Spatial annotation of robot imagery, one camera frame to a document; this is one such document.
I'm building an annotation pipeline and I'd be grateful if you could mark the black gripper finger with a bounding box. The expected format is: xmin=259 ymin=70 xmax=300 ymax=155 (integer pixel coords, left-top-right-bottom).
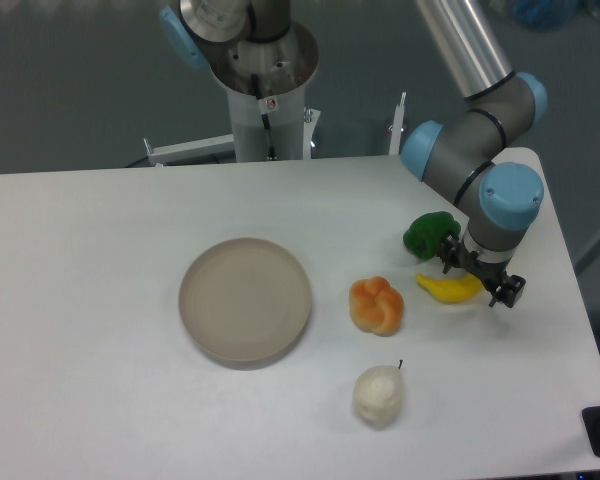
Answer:
xmin=482 ymin=272 xmax=526 ymax=308
xmin=437 ymin=233 xmax=462 ymax=274

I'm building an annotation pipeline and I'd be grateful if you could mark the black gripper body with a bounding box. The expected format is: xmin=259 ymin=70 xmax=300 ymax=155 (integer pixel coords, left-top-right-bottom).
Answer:
xmin=459 ymin=238 xmax=513 ymax=290

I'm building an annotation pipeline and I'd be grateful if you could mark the yellow toy banana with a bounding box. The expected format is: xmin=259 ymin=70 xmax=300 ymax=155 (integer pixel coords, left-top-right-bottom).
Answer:
xmin=415 ymin=273 xmax=483 ymax=304

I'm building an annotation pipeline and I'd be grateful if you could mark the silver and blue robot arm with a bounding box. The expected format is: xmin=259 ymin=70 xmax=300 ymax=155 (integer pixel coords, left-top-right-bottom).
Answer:
xmin=159 ymin=1 xmax=548 ymax=306

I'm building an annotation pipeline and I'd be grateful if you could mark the green toy bell pepper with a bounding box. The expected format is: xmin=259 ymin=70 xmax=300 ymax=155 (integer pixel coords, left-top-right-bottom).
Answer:
xmin=402 ymin=211 xmax=461 ymax=260

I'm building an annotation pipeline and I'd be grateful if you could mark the orange knotted bread roll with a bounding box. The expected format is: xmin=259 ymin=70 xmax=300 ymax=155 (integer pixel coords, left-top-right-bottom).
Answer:
xmin=349 ymin=276 xmax=404 ymax=336

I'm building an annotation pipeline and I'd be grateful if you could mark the white toy pear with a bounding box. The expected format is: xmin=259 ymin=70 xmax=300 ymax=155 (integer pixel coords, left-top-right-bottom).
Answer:
xmin=351 ymin=360 xmax=406 ymax=430

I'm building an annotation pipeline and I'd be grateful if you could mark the beige round plate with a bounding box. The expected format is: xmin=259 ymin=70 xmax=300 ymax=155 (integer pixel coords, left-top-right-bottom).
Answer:
xmin=178 ymin=238 xmax=312 ymax=368

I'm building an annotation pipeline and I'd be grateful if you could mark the blue plastic bag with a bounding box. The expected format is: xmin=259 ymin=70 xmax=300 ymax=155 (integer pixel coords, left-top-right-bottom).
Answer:
xmin=507 ymin=0 xmax=580 ymax=31

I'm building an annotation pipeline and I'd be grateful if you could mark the white metal bracket right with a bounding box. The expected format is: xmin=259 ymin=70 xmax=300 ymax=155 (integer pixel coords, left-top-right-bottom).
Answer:
xmin=388 ymin=91 xmax=408 ymax=155

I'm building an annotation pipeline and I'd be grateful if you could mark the white metal bracket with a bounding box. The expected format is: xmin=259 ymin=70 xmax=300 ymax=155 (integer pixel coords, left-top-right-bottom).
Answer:
xmin=143 ymin=134 xmax=234 ymax=166
xmin=388 ymin=91 xmax=408 ymax=155

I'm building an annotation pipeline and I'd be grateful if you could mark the black cable on pedestal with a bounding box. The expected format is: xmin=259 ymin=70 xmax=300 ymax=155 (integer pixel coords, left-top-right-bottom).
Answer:
xmin=249 ymin=73 xmax=278 ymax=162

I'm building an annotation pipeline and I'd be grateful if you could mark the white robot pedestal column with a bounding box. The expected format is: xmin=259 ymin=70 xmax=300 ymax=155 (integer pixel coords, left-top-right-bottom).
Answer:
xmin=211 ymin=21 xmax=319 ymax=162

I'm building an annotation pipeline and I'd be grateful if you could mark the white metal bracket left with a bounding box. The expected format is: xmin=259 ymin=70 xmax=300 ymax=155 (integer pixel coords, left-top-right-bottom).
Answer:
xmin=143 ymin=134 xmax=234 ymax=166

